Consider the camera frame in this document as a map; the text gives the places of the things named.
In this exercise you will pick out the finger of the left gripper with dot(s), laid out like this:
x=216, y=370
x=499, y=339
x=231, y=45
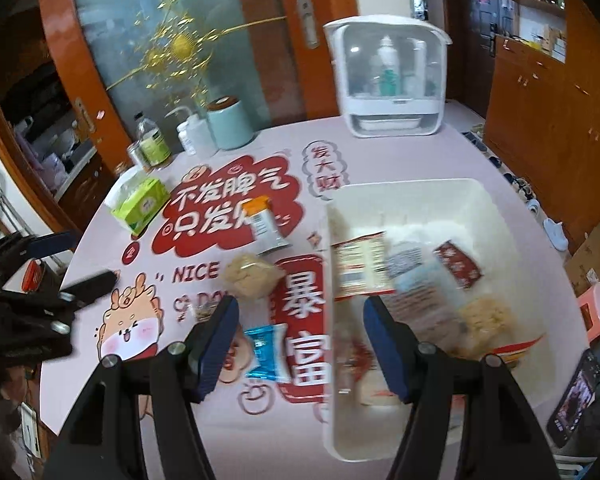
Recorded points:
x=39, y=247
x=87, y=291

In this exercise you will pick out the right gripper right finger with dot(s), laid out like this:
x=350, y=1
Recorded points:
x=501, y=437

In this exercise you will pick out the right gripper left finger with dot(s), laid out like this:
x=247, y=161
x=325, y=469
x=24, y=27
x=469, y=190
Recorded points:
x=101, y=436

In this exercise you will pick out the clear bag puffed sticks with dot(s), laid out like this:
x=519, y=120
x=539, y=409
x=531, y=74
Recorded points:
x=485, y=318

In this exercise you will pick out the blue white snack packet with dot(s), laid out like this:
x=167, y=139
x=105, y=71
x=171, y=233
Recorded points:
x=267, y=344

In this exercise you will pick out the clear bag rice cracker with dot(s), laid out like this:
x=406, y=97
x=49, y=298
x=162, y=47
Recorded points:
x=249, y=276

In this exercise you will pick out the orange white snack bar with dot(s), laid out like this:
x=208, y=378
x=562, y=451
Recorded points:
x=265, y=231

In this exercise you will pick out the smartphone with lit screen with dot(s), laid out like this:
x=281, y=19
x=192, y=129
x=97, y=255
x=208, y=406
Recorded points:
x=577, y=397

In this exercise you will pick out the green tissue pack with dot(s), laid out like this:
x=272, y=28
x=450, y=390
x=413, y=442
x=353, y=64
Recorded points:
x=135, y=199

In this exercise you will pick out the small silver tin can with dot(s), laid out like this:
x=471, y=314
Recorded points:
x=137, y=156

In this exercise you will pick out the clear bottle green label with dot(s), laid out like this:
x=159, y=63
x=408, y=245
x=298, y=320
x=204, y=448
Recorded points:
x=151, y=141

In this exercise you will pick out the pink plastic stool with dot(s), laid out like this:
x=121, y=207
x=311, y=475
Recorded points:
x=589, y=304

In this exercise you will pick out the dark red small packet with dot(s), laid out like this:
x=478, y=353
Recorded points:
x=464, y=270

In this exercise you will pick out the white plastic storage bin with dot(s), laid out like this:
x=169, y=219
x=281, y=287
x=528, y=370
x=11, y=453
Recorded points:
x=519, y=266

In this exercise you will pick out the small white pill bottle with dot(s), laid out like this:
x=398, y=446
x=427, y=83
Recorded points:
x=185, y=139

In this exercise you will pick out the pink printed table mat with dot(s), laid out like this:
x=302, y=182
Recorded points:
x=324, y=184

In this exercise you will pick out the light blue sachet packet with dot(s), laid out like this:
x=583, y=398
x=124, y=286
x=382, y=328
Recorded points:
x=412, y=265

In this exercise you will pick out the white squeeze wash bottle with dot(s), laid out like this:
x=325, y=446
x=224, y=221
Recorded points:
x=199, y=130

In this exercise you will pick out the cardboard box on floor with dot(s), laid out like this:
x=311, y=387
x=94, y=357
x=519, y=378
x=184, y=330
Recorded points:
x=583, y=268

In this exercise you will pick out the white red striped packet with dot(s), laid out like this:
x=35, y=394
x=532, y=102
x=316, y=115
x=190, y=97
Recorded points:
x=361, y=267

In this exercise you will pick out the mint green round canister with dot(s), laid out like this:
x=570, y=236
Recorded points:
x=229, y=123

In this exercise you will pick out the wooden wardrobe cabinet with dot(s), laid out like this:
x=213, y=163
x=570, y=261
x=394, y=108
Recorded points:
x=543, y=120

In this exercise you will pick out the white cosmetics organizer box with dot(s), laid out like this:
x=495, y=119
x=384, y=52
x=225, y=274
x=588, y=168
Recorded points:
x=390, y=74

